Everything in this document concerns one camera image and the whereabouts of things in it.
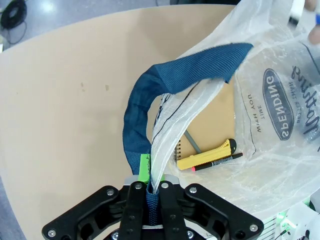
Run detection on black marker pen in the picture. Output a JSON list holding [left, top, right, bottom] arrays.
[[191, 152, 244, 173]]

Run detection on yellow utility knife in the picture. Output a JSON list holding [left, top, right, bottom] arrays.
[[176, 138, 238, 171]]

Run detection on translucent shopping bag navy handles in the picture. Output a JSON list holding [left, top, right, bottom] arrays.
[[121, 0, 320, 226]]

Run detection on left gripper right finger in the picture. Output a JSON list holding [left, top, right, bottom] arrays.
[[157, 174, 264, 240]]

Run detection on kraft spiral notebook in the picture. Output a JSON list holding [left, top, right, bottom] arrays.
[[173, 79, 237, 166]]

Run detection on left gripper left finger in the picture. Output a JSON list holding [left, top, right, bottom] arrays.
[[41, 154, 151, 240]]

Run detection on black coiled cable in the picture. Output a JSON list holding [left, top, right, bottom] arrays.
[[0, 0, 28, 44]]

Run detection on grey pencil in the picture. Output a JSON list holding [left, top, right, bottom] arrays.
[[184, 129, 203, 154]]

